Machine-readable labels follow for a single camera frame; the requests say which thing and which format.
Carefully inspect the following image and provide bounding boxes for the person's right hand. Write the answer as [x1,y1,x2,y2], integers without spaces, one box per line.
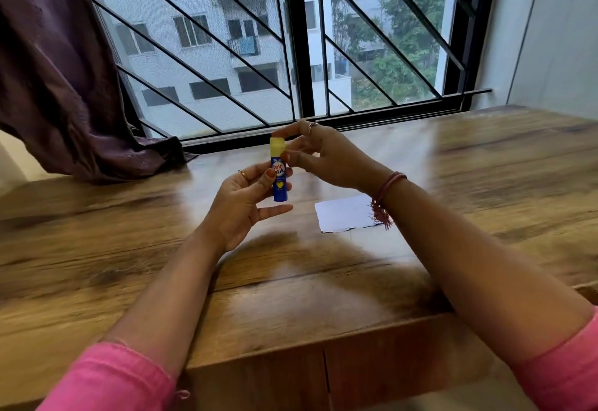
[272,119,393,197]

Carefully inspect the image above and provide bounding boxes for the person's left hand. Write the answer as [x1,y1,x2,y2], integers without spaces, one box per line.
[203,161,294,253]

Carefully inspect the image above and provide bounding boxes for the blue glue stick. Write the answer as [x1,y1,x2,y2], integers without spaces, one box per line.
[270,149,288,203]

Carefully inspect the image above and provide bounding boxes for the white paper piece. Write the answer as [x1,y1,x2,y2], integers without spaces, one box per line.
[314,194,389,234]

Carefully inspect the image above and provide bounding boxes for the person's left forearm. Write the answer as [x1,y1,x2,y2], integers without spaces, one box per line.
[102,233,225,379]

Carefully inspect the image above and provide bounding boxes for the person's right forearm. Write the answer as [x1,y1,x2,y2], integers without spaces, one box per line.
[381,181,594,369]

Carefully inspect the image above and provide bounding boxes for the green trees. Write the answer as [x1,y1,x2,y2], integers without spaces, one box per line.
[331,0,449,108]

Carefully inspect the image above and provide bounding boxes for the white apartment building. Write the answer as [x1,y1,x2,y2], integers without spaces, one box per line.
[88,0,457,138]

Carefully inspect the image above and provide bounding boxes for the black metal window grille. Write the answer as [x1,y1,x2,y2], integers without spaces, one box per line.
[86,0,492,141]

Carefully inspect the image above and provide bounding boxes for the pink sleeve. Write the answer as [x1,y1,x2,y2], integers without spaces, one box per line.
[37,342,190,411]
[511,308,598,411]

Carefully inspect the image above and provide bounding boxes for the purple curtain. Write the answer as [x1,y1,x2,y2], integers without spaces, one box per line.
[0,0,199,185]

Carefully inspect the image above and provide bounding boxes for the pink thread bracelet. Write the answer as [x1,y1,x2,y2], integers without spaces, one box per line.
[369,171,408,230]

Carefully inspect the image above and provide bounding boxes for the black window frame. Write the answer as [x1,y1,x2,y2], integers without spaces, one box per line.
[70,0,503,154]

